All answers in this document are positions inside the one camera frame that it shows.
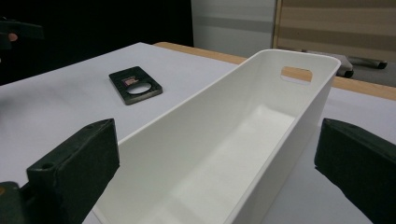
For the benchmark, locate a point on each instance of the wooden desk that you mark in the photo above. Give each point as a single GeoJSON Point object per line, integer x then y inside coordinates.
{"type": "Point", "coordinates": [336, 28]}

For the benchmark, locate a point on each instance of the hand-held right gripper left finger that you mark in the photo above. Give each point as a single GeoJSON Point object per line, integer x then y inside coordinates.
{"type": "Point", "coordinates": [74, 168]}

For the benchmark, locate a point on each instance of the white table sheet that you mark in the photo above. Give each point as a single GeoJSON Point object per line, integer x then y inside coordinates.
{"type": "Point", "coordinates": [62, 102]}

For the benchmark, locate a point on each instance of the white cabinet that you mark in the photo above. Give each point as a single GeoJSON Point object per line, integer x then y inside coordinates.
{"type": "Point", "coordinates": [233, 28]}

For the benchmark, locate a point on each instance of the white plastic bin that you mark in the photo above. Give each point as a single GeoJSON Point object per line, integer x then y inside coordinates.
{"type": "Point", "coordinates": [218, 155]}

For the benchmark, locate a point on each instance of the frame with round hole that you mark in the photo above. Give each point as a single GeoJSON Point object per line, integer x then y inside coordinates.
{"type": "Point", "coordinates": [118, 77]}

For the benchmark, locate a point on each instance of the chair base with casters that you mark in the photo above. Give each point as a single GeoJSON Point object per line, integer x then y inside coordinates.
{"type": "Point", "coordinates": [342, 63]}

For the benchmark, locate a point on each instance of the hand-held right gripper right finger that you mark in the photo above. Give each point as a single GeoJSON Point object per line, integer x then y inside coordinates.
{"type": "Point", "coordinates": [361, 165]}

